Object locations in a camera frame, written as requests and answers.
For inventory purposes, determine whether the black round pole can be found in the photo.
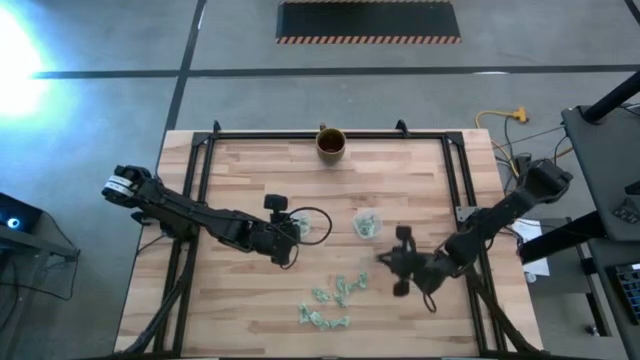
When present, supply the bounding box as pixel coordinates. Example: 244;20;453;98
582;72;640;124

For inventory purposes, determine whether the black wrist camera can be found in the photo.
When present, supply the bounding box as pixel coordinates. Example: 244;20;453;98
263;194;290;225
394;225;415;254

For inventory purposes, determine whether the yellow extension cord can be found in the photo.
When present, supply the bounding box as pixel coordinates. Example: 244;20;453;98
474;106;530;176

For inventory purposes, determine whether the black desk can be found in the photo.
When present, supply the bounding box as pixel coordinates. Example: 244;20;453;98
560;103;640;242

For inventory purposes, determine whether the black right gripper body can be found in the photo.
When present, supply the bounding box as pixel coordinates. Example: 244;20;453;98
392;239;454;297

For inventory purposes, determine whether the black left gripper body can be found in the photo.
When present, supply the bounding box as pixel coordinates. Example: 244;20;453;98
244;212;302;266

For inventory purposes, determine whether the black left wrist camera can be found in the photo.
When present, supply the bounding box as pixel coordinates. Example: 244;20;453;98
263;194;290;225

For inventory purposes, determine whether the white paper sheet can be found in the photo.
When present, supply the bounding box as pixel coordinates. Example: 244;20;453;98
512;218;551;279

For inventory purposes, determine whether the black box with blue light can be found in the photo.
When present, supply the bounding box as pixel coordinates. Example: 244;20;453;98
0;192;44;234

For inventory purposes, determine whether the black keyboard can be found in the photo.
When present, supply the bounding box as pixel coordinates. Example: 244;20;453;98
613;262;640;325

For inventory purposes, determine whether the clear plastic deli container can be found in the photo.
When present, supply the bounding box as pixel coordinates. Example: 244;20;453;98
292;209;314;237

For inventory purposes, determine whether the green glazed ceramic mug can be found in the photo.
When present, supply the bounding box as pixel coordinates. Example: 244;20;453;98
315;123;348;164

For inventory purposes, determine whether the black hazard-striped floor mat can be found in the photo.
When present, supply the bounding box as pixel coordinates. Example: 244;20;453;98
275;0;462;45

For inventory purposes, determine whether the black aluminium table frame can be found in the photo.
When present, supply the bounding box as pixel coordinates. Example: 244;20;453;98
114;119;544;359

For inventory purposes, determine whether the black left camera cable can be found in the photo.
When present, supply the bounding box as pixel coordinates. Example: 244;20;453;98
279;206;334;270

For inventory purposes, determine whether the clear plastic bag of candies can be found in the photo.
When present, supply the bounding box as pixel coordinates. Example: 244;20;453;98
352;208;384;240

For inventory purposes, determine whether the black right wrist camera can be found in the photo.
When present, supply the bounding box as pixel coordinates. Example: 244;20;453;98
394;225;415;254

